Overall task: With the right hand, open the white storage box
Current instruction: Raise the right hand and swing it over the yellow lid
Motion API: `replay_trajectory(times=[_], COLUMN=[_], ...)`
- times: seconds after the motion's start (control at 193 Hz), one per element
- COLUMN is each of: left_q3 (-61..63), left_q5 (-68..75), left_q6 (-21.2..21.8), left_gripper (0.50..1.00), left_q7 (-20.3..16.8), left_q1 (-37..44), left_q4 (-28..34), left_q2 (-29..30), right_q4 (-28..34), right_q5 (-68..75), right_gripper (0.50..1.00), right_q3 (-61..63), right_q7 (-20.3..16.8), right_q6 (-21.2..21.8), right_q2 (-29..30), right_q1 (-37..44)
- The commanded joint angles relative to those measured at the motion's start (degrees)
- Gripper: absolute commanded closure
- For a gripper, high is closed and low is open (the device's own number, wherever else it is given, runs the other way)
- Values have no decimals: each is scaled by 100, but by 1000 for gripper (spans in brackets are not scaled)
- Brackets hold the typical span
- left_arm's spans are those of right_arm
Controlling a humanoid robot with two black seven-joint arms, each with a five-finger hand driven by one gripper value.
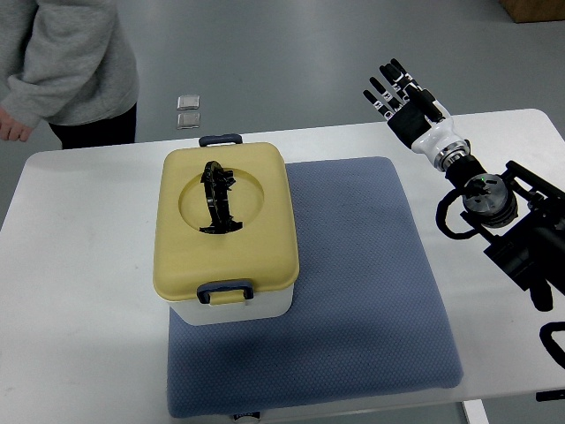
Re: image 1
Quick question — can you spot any white storage box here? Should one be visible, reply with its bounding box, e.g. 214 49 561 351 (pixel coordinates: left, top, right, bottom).
168 284 294 326

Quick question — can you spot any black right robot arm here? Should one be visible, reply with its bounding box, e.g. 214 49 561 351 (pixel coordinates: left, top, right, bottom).
435 155 564 312

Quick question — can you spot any upper metal floor plate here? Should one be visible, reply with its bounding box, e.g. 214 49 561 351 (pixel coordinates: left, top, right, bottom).
177 95 200 110

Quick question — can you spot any lower metal floor plate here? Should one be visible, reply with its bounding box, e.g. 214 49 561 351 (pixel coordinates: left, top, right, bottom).
177 112 200 130

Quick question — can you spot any person in grey sweater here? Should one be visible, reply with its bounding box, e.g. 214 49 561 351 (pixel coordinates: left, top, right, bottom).
1 1 139 149

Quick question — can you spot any brown cardboard box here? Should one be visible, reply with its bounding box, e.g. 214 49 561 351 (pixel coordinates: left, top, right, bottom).
499 0 564 23

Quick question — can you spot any white table leg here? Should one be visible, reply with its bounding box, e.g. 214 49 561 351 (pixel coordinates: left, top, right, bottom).
462 399 489 424

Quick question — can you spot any black clamp at table edge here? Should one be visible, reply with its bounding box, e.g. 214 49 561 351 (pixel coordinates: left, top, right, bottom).
535 389 565 402

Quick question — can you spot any yellow box lid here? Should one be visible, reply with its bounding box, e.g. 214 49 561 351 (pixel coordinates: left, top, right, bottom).
154 142 299 306

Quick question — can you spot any metal floor plate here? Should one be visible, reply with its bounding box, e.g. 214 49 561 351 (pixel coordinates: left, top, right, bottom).
177 112 200 130
177 95 200 110

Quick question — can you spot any black cable loop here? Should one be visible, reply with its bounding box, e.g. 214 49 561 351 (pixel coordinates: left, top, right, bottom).
539 322 565 369

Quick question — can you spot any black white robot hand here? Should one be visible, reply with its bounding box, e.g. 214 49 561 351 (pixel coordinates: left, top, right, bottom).
363 58 471 172

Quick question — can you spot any person's bare hand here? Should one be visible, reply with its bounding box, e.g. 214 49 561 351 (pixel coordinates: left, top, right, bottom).
0 108 34 142

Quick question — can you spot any blue textured mat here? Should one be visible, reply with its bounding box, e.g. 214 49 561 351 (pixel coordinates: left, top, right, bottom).
168 157 463 418

